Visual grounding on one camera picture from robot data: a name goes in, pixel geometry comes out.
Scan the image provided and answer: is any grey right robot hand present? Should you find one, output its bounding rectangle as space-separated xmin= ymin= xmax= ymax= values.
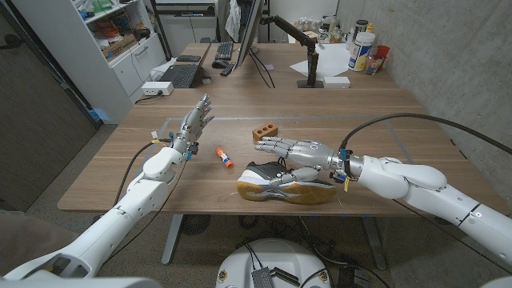
xmin=254 ymin=136 xmax=363 ymax=188

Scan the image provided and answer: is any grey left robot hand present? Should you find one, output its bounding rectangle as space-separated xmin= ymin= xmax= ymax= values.
xmin=170 ymin=93 xmax=215 ymax=158

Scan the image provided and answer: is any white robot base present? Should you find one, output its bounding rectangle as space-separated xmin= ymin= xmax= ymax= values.
xmin=214 ymin=238 xmax=333 ymax=288

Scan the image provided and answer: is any orange and white glue stick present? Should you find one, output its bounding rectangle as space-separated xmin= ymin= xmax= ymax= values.
xmin=215 ymin=146 xmax=235 ymax=170

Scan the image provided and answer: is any brown brick block with holes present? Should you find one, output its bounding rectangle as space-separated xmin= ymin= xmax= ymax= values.
xmin=251 ymin=122 xmax=279 ymax=142

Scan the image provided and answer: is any black and white sneaker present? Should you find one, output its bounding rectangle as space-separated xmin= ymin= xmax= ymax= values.
xmin=235 ymin=157 xmax=338 ymax=206

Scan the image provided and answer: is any white power strip box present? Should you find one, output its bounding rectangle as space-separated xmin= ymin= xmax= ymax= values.
xmin=141 ymin=81 xmax=175 ymax=97

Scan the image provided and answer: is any black laptop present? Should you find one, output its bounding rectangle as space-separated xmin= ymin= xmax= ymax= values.
xmin=158 ymin=42 xmax=212 ymax=90

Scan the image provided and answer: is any black remote control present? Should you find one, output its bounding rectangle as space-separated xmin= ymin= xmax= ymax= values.
xmin=219 ymin=62 xmax=238 ymax=78

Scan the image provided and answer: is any black keyboard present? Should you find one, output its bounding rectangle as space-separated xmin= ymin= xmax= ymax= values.
xmin=214 ymin=41 xmax=234 ymax=62

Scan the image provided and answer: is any white flat box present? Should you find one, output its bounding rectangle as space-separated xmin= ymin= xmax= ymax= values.
xmin=322 ymin=75 xmax=351 ymax=90

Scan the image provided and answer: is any white paper sheet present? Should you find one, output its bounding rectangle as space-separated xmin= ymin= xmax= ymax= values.
xmin=289 ymin=42 xmax=353 ymax=78

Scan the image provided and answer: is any computer monitor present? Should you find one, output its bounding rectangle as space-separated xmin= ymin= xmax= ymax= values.
xmin=235 ymin=0 xmax=265 ymax=68

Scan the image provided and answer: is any cardboard box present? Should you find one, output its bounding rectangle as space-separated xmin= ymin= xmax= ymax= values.
xmin=101 ymin=33 xmax=138 ymax=62

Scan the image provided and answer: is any clear glass jar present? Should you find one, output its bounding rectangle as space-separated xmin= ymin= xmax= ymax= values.
xmin=364 ymin=54 xmax=385 ymax=76

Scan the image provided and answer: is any white shelf cabinet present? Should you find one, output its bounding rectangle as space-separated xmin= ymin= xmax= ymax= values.
xmin=10 ymin=0 xmax=168 ymax=125

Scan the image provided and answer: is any white wipes canister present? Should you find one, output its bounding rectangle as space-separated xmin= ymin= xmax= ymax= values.
xmin=347 ymin=31 xmax=377 ymax=73

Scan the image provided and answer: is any red plastic cup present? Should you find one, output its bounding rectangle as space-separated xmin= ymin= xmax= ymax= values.
xmin=375 ymin=44 xmax=391 ymax=65

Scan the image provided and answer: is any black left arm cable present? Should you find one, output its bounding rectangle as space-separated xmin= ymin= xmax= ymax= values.
xmin=104 ymin=138 xmax=189 ymax=263

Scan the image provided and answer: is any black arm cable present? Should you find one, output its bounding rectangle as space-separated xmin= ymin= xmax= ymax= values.
xmin=104 ymin=138 xmax=189 ymax=263
xmin=338 ymin=112 xmax=512 ymax=277

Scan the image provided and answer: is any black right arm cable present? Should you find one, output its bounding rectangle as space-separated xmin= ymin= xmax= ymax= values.
xmin=338 ymin=112 xmax=512 ymax=277

